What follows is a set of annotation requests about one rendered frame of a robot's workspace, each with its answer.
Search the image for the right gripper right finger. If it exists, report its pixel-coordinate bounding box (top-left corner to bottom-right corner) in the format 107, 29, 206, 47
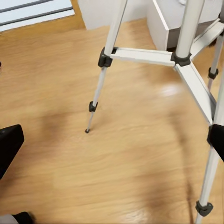
209, 124, 224, 161

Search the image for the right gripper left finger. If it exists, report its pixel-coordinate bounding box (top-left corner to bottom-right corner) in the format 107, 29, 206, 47
0, 124, 24, 180

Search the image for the camera tripod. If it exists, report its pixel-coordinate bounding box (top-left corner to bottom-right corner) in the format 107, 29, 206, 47
85, 0, 224, 224

